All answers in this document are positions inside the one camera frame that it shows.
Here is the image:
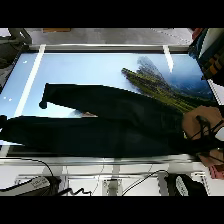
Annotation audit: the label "pink garment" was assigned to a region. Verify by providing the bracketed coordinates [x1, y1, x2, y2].
[208, 164, 224, 188]

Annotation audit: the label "black cable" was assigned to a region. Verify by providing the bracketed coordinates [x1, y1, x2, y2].
[0, 156, 55, 178]
[60, 187, 94, 197]
[120, 169, 168, 197]

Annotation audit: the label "brown garment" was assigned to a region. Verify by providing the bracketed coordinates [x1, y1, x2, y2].
[181, 105, 224, 168]

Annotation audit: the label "silver frame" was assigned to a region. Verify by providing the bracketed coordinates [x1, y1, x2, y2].
[0, 43, 224, 197]

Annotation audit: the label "black pants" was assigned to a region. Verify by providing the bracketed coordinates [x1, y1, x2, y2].
[0, 82, 224, 158]

